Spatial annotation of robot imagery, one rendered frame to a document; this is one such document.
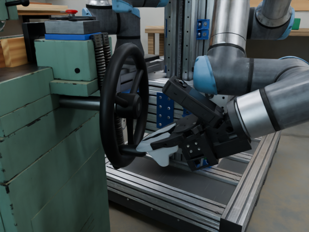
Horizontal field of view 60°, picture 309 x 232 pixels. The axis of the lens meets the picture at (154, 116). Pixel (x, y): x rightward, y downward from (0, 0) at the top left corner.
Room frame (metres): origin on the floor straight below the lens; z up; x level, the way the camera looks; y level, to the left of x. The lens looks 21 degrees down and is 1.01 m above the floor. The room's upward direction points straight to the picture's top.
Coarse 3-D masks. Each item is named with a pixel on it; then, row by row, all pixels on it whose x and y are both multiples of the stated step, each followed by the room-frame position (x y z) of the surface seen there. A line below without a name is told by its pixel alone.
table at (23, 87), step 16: (32, 64) 0.65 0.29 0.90; (0, 80) 0.48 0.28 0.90; (16, 80) 0.50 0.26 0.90; (32, 80) 0.55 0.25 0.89; (48, 80) 0.60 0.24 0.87; (64, 80) 0.61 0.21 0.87; (96, 80) 0.62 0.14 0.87; (0, 96) 0.46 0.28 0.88; (16, 96) 0.50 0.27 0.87; (32, 96) 0.54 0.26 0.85; (0, 112) 0.45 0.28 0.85
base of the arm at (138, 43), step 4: (116, 36) 1.34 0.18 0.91; (120, 36) 1.30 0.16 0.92; (124, 36) 1.29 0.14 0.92; (128, 36) 1.29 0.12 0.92; (132, 36) 1.30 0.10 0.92; (136, 36) 1.31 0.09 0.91; (140, 36) 1.35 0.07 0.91; (120, 40) 1.30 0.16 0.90; (124, 40) 1.29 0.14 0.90; (128, 40) 1.29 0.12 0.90; (132, 40) 1.30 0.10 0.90; (136, 40) 1.31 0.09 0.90; (140, 40) 1.34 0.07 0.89; (116, 44) 1.32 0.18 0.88; (120, 44) 1.30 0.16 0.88; (136, 44) 1.30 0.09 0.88; (140, 44) 1.33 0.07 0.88; (116, 48) 1.31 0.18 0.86; (140, 48) 1.31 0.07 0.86
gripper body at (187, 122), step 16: (176, 128) 0.44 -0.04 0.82; (192, 128) 0.42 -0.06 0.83; (208, 128) 0.42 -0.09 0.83; (224, 128) 0.42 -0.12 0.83; (240, 128) 0.39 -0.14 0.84; (192, 144) 0.43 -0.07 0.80; (208, 144) 0.41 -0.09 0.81; (224, 144) 0.42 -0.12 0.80; (240, 144) 0.41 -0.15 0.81; (192, 160) 0.42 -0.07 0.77; (208, 160) 0.41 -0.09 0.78
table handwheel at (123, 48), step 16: (128, 48) 0.58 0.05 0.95; (112, 64) 0.52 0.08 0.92; (144, 64) 0.69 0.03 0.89; (112, 80) 0.49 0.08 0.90; (144, 80) 0.71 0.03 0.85; (64, 96) 0.63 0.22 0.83; (80, 96) 0.63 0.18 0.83; (96, 96) 0.62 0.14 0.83; (112, 96) 0.48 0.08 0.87; (128, 96) 0.59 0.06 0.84; (144, 96) 0.72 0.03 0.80; (112, 112) 0.47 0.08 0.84; (128, 112) 0.57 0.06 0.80; (144, 112) 0.70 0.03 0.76; (112, 128) 0.47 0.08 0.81; (128, 128) 0.60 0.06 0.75; (144, 128) 0.68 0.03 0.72; (112, 144) 0.47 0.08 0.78; (128, 144) 0.60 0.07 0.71; (112, 160) 0.48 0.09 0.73; (128, 160) 0.55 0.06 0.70
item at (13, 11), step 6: (0, 0) 0.66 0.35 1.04; (6, 0) 0.67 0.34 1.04; (12, 0) 0.69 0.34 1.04; (0, 6) 0.65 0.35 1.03; (12, 6) 0.69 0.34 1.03; (0, 12) 0.65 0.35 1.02; (6, 12) 0.67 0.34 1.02; (12, 12) 0.69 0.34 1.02; (0, 18) 0.65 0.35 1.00; (6, 18) 0.66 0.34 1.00; (12, 18) 0.68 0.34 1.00; (18, 18) 0.70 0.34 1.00
